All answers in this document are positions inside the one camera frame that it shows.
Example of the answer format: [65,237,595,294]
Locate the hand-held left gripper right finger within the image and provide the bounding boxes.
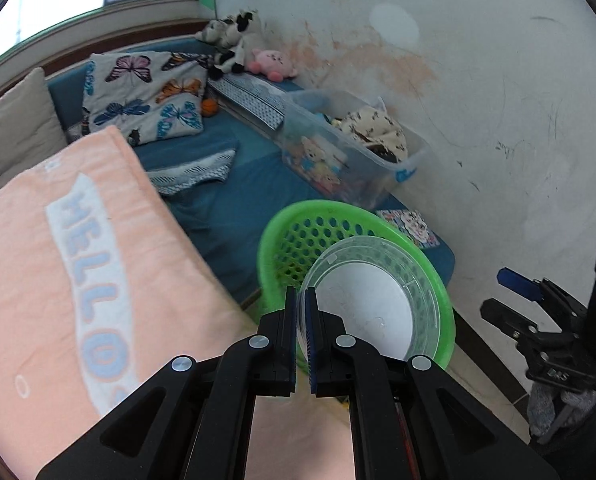
[304,287,561,480]

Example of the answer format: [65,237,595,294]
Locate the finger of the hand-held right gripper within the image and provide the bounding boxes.
[496,267,586,331]
[480,299,543,348]

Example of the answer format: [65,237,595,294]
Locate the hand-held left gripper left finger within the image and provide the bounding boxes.
[35,285,299,480]

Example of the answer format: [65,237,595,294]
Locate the clear round plastic container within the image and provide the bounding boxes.
[298,236,441,376]

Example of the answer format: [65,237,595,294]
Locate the green plastic basket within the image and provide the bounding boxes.
[256,200,457,373]

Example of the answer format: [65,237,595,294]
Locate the person's right forearm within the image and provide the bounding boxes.
[530,395,596,461]

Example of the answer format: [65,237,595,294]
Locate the person's right hand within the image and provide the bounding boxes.
[526,382,596,438]

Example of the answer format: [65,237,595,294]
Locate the floral pouch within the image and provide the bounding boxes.
[376,208,441,249]

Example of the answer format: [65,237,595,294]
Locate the blue sofa bed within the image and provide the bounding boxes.
[45,37,456,311]

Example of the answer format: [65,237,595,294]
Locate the clear plastic storage bin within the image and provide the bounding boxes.
[277,89,429,208]

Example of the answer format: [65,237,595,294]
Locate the grey patterned cloth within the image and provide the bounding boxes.
[145,149,239,196]

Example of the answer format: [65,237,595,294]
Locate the cream patterned cloth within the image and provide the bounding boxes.
[330,105,409,163]

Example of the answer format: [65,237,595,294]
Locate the grey patterned folded cushion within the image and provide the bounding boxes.
[208,72,303,131]

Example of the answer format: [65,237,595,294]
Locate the pink printed blanket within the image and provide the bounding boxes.
[0,125,359,480]

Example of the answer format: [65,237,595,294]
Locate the pink plush toy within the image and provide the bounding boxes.
[248,48,299,82]

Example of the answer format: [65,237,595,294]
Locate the butterfly print pillow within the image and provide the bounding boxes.
[80,50,209,147]

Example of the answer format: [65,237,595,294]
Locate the black white cow plush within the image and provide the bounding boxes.
[213,10,263,81]

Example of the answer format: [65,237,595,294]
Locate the grey white plush toy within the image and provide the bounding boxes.
[194,17,239,43]

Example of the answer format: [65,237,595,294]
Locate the beige pillow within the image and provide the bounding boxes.
[0,66,69,206]

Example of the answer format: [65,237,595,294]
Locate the window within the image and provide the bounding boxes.
[0,0,196,66]

